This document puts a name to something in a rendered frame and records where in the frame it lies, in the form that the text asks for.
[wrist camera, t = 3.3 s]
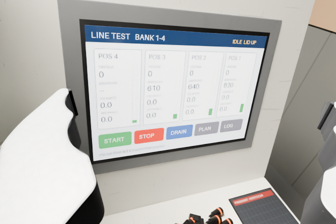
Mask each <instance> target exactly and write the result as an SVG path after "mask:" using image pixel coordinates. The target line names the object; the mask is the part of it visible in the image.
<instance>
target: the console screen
mask: <svg viewBox="0 0 336 224"><path fill-rule="evenodd" d="M57 7H58V17H59V26H60V35H61V45H62V54H63V63H64V73H65V82H66V88H67V89H71V91H72V94H73V98H74V102H75V105H76V109H77V112H78V115H77V116H76V118H75V122H76V126H77V129H78V132H79V136H80V139H81V145H80V148H79V150H81V151H83V152H84V153H85V154H86V155H88V157H89V159H90V162H91V165H92V168H93V170H94V173H95V175H98V174H104V173H109V172H115V171H121V170H126V169H132V168H138V167H143V166H149V165H155V164H160V163H166V162H172V161H177V160H183V159H189V158H194V157H200V156H206V155H211V154H217V153H223V152H228V151H234V150H240V149H245V148H250V147H251V146H252V142H253V138H254V134H255V130H256V126H257V122H258V118H259V114H260V110H261V106H262V102H263V97H264V93H265V89H266V85H267V81H268V77H269V73H270V69H271V65H272V61H273V57H274V53H275V49H276V45H277V40H278V36H279V32H280V28H281V24H282V20H280V19H270V18H261V17H251V16H242V15H232V14H222V13H213V12H203V11H194V10H184V9H174V8H165V7H155V6H145V5H136V4H126V3H117V2H107V1H97V0H57Z"/></svg>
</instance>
